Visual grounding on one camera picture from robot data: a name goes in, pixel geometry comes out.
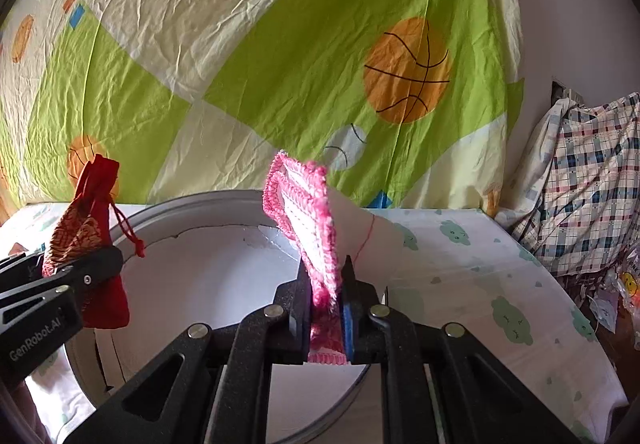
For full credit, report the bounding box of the pink crocheted cloth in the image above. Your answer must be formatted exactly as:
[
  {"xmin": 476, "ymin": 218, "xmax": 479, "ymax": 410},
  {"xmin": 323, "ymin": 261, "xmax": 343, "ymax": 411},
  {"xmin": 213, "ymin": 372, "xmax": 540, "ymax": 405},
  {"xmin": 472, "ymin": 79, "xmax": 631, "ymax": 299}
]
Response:
[{"xmin": 262, "ymin": 152, "xmax": 347, "ymax": 366}]

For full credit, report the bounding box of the green basketball bed sheet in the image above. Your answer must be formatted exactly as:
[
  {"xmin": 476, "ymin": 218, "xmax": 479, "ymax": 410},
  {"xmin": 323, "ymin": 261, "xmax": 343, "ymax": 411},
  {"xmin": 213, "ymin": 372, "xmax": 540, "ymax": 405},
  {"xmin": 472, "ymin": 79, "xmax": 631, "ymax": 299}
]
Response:
[{"xmin": 1, "ymin": 0, "xmax": 524, "ymax": 216}]

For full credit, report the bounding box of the red drawstring pouch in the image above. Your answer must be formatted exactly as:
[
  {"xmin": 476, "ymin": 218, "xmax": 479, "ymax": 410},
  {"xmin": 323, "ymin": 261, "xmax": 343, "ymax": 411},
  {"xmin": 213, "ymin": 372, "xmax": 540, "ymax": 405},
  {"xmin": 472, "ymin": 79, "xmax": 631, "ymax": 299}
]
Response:
[{"xmin": 41, "ymin": 155, "xmax": 144, "ymax": 329}]

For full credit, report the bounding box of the plaid checked cloth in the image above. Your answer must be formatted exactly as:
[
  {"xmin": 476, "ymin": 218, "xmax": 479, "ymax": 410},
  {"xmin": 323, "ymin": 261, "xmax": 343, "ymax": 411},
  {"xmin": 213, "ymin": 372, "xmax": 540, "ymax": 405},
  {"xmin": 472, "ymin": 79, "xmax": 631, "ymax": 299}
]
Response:
[{"xmin": 496, "ymin": 93, "xmax": 639, "ymax": 277}]

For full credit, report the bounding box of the round blue cookie tin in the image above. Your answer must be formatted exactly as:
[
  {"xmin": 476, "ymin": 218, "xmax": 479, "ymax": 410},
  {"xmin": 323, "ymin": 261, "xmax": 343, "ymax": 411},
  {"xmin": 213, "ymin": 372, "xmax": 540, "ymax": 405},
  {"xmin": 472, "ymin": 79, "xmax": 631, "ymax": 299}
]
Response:
[{"xmin": 67, "ymin": 190, "xmax": 367, "ymax": 443}]

